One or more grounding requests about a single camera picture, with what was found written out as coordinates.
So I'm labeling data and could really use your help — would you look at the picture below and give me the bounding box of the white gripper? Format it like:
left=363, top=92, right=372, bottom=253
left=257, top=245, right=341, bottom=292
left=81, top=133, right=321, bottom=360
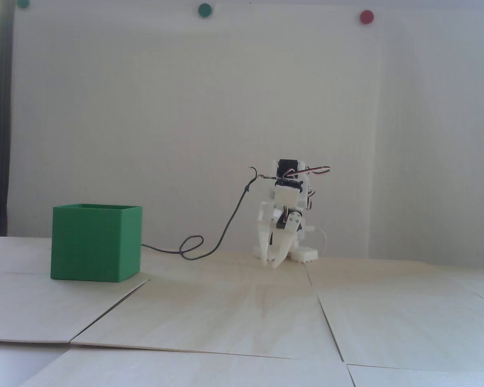
left=259, top=187, right=305, bottom=267

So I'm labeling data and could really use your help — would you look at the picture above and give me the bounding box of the green box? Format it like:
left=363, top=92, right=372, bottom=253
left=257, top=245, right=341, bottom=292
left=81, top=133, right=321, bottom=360
left=50, top=204, right=143, bottom=283

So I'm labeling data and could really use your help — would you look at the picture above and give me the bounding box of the light plywood sheet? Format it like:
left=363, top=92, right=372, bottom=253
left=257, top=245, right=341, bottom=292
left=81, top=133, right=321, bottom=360
left=0, top=270, right=150, bottom=345
left=346, top=364, right=484, bottom=387
left=70, top=278, right=344, bottom=361
left=317, top=288, right=484, bottom=370

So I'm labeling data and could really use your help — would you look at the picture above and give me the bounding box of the white magnetic board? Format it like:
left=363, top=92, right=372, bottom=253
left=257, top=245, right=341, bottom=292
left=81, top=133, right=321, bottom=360
left=9, top=0, right=382, bottom=258

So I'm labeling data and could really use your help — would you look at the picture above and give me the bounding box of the white power cable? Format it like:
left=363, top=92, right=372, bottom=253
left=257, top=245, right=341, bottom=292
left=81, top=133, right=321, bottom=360
left=310, top=227, right=328, bottom=257

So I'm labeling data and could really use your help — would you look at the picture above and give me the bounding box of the thin dark camera cable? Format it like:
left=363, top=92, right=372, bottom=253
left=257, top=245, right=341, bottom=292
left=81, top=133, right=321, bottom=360
left=141, top=166, right=267, bottom=260

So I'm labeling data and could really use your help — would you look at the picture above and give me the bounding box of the red white servo wire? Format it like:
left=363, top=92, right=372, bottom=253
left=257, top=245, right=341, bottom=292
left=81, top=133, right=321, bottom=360
left=286, top=164, right=332, bottom=210

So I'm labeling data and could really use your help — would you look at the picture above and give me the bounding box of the dark window frame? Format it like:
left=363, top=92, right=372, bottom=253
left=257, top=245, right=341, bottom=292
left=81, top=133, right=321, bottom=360
left=0, top=0, right=16, bottom=236

